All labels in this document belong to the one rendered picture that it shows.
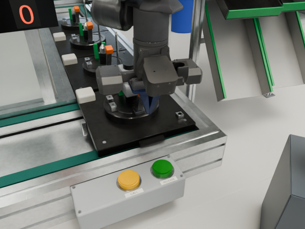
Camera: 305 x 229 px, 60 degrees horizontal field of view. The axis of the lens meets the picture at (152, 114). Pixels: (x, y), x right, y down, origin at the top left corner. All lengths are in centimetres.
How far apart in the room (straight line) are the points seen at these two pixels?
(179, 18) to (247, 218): 115
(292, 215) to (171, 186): 21
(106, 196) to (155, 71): 24
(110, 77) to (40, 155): 31
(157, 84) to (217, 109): 52
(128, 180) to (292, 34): 63
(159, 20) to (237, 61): 37
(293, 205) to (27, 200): 43
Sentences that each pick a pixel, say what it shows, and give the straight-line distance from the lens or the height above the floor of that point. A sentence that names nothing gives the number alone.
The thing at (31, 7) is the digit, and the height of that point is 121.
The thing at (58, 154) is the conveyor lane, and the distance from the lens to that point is 67.
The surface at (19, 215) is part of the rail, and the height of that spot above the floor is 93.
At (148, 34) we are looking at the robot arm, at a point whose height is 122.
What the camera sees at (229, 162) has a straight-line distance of 72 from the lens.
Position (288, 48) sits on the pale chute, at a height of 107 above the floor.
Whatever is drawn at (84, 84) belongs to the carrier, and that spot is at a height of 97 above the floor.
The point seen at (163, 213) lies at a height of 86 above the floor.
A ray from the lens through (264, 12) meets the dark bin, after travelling 66.
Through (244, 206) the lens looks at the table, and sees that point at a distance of 64.
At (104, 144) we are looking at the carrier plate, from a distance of 58.
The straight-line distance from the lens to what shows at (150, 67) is 42.
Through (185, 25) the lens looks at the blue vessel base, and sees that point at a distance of 154.
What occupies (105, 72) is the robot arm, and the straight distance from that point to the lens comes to 46.
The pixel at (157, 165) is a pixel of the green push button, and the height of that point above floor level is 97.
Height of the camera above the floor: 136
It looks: 36 degrees down
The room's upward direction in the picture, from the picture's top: straight up
